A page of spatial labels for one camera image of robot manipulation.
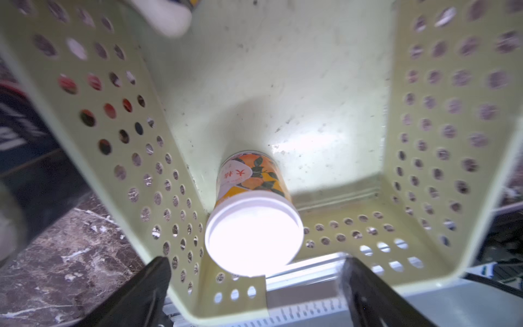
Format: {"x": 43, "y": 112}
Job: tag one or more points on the tall yellow blue can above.
{"x": 170, "y": 18}

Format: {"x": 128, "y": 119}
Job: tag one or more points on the green plastic basket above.
{"x": 392, "y": 125}

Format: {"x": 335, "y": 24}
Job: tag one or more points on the dark can silver top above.
{"x": 39, "y": 182}

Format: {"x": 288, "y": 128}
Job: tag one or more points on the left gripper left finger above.
{"x": 139, "y": 302}

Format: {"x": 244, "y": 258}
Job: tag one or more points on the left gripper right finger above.
{"x": 372, "y": 302}

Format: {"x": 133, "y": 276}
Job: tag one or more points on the short orange can white lid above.
{"x": 254, "y": 229}

